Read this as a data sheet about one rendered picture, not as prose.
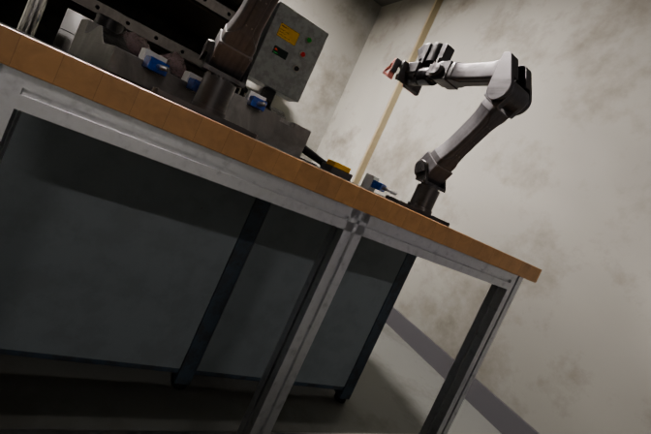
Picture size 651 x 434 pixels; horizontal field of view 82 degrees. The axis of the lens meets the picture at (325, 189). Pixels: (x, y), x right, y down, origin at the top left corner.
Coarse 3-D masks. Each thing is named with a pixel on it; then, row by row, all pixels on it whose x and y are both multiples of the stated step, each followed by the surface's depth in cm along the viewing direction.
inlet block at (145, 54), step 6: (144, 48) 84; (144, 54) 84; (150, 54) 84; (156, 54) 85; (144, 60) 83; (150, 60) 81; (156, 60) 82; (162, 60) 86; (144, 66) 82; (150, 66) 82; (156, 66) 82; (162, 66) 80; (168, 66) 84; (156, 72) 83; (162, 72) 83
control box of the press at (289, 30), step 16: (272, 16) 187; (288, 16) 188; (272, 32) 187; (288, 32) 190; (304, 32) 193; (320, 32) 197; (272, 48) 188; (288, 48) 192; (304, 48) 195; (320, 48) 199; (256, 64) 187; (272, 64) 190; (288, 64) 194; (304, 64) 197; (256, 80) 192; (272, 80) 192; (288, 80) 196; (304, 80) 200; (272, 96) 199; (288, 96) 198
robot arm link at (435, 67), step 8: (432, 48) 116; (440, 48) 114; (448, 48) 113; (432, 56) 115; (440, 56) 113; (448, 56) 113; (432, 64) 110; (440, 64) 107; (432, 72) 109; (440, 72) 108
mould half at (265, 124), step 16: (240, 96) 103; (240, 112) 104; (256, 112) 106; (272, 112) 108; (256, 128) 107; (272, 128) 109; (288, 128) 111; (304, 128) 113; (272, 144) 110; (288, 144) 112; (304, 144) 115
